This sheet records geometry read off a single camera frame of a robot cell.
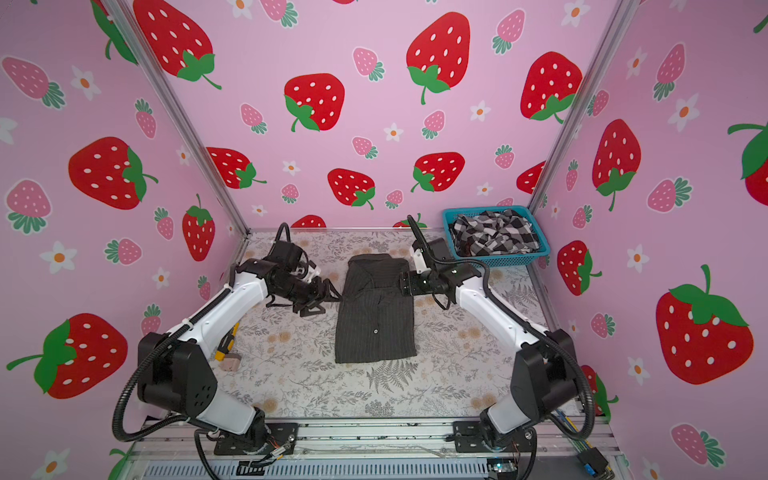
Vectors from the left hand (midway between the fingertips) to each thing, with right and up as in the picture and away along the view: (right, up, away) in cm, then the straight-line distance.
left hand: (336, 302), depth 82 cm
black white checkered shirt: (+51, +21, +23) cm, 60 cm away
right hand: (+20, +5, +3) cm, 21 cm away
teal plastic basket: (+56, +12, +22) cm, 62 cm away
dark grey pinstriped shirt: (+10, -7, +11) cm, 16 cm away
